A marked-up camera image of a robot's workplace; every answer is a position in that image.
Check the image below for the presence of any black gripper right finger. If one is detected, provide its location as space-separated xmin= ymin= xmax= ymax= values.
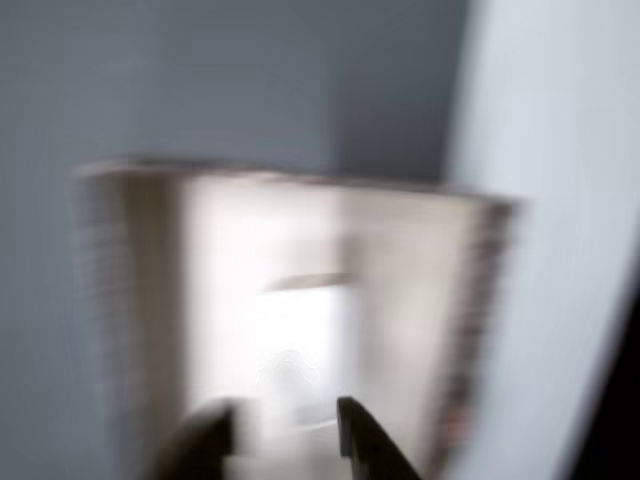
xmin=336 ymin=396 xmax=424 ymax=480

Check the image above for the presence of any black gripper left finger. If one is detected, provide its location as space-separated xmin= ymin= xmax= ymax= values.
xmin=152 ymin=397 xmax=242 ymax=480

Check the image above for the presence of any white rectangular block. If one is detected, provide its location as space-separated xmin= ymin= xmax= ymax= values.
xmin=257 ymin=272 xmax=361 ymax=431

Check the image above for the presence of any bark-print cardboard box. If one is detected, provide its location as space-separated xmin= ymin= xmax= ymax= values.
xmin=69 ymin=157 xmax=524 ymax=480

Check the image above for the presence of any grey desk mat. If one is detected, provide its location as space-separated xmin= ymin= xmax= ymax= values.
xmin=0 ymin=0 xmax=471 ymax=480

